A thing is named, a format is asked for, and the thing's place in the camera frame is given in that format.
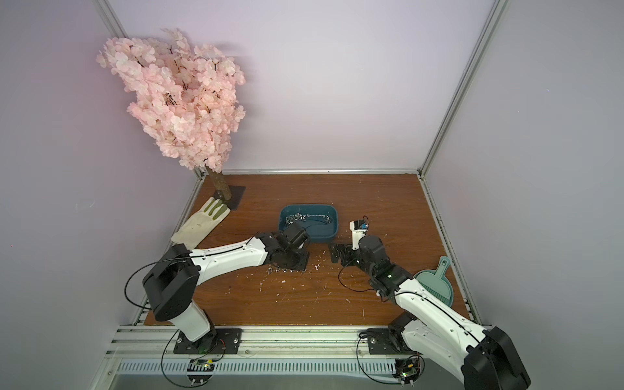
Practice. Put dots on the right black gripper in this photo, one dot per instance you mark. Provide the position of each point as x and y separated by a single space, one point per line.
344 253

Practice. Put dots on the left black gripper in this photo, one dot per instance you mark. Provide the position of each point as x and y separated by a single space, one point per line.
303 265

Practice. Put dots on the teal plastic storage box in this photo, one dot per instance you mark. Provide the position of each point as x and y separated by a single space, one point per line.
318 233

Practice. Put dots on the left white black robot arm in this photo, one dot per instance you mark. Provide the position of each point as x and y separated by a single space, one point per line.
171 283

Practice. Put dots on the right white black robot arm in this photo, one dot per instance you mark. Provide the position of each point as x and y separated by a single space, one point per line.
479 357

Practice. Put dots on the teal plastic dustpan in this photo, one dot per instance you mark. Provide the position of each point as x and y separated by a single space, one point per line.
436 282

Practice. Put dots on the white green work glove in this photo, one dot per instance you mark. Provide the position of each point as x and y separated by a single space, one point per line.
200 224

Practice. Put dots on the right small circuit board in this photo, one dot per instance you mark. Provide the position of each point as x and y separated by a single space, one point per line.
408 370

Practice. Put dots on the small circuit board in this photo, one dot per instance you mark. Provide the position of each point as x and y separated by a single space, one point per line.
408 370
200 371

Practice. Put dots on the left small circuit board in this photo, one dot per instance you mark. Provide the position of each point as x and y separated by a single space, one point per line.
200 371

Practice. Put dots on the pink artificial blossom tree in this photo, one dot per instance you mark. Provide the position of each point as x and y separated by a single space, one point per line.
186 98

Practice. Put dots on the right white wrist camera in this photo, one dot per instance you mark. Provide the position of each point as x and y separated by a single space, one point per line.
358 230

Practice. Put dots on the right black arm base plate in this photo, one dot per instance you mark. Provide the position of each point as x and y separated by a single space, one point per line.
384 341

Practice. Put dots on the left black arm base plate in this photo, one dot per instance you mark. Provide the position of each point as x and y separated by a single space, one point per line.
217 341

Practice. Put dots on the aluminium front rail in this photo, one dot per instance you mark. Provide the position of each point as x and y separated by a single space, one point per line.
268 341

